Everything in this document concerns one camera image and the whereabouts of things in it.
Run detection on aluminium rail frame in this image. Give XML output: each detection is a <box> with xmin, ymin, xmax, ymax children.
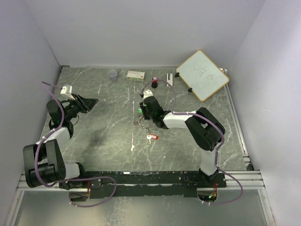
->
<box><xmin>16</xmin><ymin>68</ymin><xmax>266</xmax><ymax>191</ymax></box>

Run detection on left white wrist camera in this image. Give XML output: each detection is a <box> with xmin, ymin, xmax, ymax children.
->
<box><xmin>60</xmin><ymin>85</ymin><xmax>73</xmax><ymax>98</ymax></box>

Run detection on red tagged key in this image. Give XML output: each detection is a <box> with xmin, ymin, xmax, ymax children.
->
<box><xmin>146</xmin><ymin>134</ymin><xmax>158</xmax><ymax>144</ymax></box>

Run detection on white stapler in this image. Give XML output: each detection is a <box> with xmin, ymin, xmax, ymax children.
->
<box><xmin>166</xmin><ymin>73</ymin><xmax>173</xmax><ymax>87</ymax></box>

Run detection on red black stamp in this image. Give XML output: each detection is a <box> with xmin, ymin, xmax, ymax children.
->
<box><xmin>151</xmin><ymin>76</ymin><xmax>158</xmax><ymax>89</ymax></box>

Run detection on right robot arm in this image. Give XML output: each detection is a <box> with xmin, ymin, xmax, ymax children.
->
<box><xmin>140</xmin><ymin>94</ymin><xmax>225</xmax><ymax>187</ymax></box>

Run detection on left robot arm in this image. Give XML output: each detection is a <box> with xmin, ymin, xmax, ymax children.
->
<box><xmin>23</xmin><ymin>94</ymin><xmax>98</xmax><ymax>188</ymax></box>

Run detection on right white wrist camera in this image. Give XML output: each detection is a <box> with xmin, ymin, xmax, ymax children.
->
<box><xmin>143</xmin><ymin>89</ymin><xmax>153</xmax><ymax>98</ymax></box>

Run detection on wire keyring with keys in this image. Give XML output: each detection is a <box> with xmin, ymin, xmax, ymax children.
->
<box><xmin>133</xmin><ymin>116</ymin><xmax>153</xmax><ymax>133</ymax></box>

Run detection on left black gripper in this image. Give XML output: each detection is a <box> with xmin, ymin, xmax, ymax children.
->
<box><xmin>63</xmin><ymin>94</ymin><xmax>99</xmax><ymax>121</ymax></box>

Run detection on white green staples box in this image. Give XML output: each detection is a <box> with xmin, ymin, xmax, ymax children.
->
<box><xmin>127</xmin><ymin>71</ymin><xmax>145</xmax><ymax>81</ymax></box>

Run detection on yellow framed whiteboard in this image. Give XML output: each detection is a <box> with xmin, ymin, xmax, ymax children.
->
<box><xmin>176</xmin><ymin>50</ymin><xmax>230</xmax><ymax>102</ymax></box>

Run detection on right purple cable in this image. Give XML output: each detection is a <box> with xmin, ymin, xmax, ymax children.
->
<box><xmin>140</xmin><ymin>79</ymin><xmax>244</xmax><ymax>206</ymax></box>

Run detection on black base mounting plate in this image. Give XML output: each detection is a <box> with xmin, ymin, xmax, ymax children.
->
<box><xmin>59</xmin><ymin>171</ymin><xmax>226</xmax><ymax>199</ymax></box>

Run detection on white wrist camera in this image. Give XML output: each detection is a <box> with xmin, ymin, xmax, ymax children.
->
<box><xmin>60</xmin><ymin>85</ymin><xmax>73</xmax><ymax>98</ymax></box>
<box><xmin>143</xmin><ymin>89</ymin><xmax>153</xmax><ymax>98</ymax></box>

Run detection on clear plastic cup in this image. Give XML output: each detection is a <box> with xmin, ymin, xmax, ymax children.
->
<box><xmin>108</xmin><ymin>69</ymin><xmax>118</xmax><ymax>82</ymax></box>

